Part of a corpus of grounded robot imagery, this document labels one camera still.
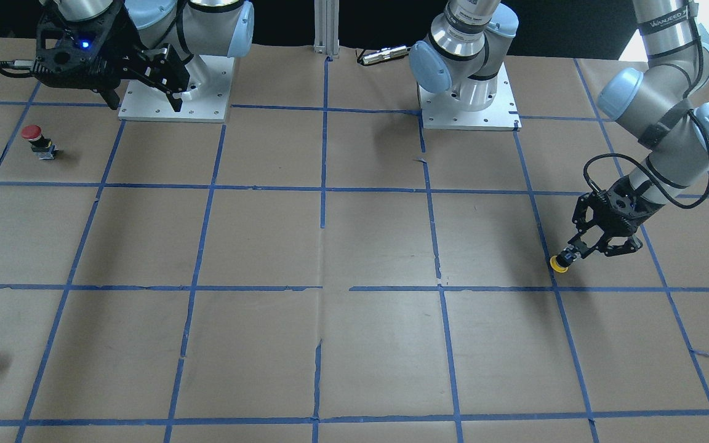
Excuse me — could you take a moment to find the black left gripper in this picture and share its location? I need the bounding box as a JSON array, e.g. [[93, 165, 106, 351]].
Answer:
[[563, 177, 652, 263]]

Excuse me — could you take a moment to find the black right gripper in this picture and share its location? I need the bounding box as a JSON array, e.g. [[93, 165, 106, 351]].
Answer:
[[29, 12, 190, 113]]

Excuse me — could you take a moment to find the yellow push button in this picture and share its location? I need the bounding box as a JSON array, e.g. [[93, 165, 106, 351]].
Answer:
[[549, 245, 579, 274]]

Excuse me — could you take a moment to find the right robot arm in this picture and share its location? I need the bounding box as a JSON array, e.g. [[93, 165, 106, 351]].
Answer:
[[28, 1, 254, 112]]

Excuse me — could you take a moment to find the red push button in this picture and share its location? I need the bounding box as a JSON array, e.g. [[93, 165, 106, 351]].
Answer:
[[20, 124, 56, 160]]

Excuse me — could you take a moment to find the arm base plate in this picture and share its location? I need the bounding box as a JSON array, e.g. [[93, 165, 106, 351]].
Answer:
[[417, 65, 521, 131], [118, 55, 234, 124]]

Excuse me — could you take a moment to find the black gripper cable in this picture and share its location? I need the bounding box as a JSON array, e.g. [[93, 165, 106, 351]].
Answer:
[[583, 109, 709, 210]]

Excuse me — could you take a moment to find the aluminium frame post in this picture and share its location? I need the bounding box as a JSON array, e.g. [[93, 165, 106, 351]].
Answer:
[[313, 0, 340, 60]]

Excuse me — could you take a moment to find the silver cable connector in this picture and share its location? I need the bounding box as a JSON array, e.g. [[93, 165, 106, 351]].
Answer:
[[356, 45, 411, 66]]

